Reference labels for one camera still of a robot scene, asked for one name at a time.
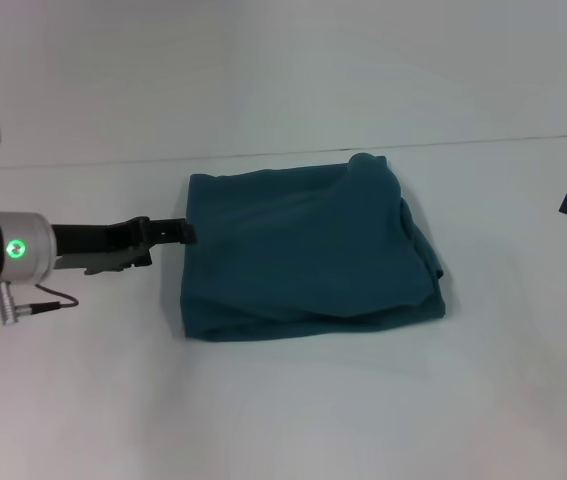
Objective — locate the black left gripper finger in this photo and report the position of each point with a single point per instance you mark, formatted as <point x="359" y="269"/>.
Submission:
<point x="170" y="232"/>

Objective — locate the teal t-shirt with pink print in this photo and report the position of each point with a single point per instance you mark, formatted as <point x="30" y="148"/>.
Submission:
<point x="303" y="255"/>

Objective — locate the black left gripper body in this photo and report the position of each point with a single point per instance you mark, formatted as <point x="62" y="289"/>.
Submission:
<point x="103" y="245"/>

